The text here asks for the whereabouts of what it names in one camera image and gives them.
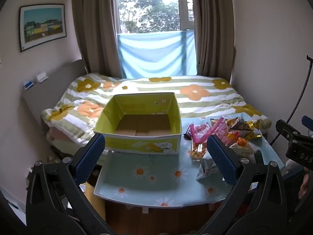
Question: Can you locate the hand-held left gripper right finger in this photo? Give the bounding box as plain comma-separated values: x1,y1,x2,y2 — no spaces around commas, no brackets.
196,134,288,235

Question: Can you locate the brown curtain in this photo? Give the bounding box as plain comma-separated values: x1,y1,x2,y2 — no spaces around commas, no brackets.
189,0,236,82
71,0,123,79

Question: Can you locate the daisy print tablecloth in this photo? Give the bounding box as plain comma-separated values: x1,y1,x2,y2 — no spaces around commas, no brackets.
94,113,285,207

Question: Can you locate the green cardboard box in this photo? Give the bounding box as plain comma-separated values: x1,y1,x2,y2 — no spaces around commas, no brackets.
94,92,182,155

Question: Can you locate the clear waffle cracker packet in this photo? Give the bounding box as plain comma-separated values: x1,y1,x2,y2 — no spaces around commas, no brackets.
188,139,208,161

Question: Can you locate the pink and white candy bag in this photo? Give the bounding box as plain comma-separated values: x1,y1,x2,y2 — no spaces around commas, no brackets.
191,124,212,140

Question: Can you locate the framed wall picture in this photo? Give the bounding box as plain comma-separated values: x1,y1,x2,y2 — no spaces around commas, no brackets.
19,4,67,52

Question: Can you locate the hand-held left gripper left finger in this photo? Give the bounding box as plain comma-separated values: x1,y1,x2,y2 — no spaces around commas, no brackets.
26,133,115,235

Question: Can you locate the grey bed headboard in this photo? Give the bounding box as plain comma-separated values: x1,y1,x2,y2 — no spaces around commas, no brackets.
23,59,89,128

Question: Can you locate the light blue cloth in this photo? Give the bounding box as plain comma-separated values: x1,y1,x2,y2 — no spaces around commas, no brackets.
117,29,197,79

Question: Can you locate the pile of snack packets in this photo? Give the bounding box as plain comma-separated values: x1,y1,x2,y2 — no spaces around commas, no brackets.
183,116,263,183

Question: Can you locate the dark snack packet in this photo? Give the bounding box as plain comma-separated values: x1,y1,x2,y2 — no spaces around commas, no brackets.
184,125,195,139

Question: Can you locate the window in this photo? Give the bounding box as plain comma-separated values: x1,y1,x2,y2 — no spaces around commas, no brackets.
117,0,195,34

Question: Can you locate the pink pillow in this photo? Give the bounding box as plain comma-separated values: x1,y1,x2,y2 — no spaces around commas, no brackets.
48,127,74,148

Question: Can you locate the black gooseneck stand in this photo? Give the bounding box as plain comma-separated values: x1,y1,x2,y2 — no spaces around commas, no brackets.
269,56,313,147

